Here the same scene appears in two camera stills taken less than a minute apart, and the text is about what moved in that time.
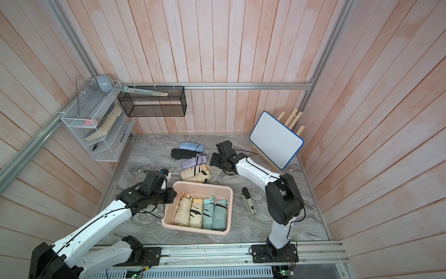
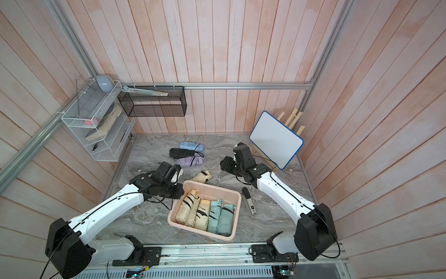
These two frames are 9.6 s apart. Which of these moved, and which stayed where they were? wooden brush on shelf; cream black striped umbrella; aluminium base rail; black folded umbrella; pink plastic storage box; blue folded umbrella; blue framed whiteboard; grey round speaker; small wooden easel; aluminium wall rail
Moved: pink plastic storage box
Stayed: aluminium wall rail; aluminium base rail; small wooden easel; wooden brush on shelf; cream black striped umbrella; black folded umbrella; blue framed whiteboard; grey round speaker; blue folded umbrella
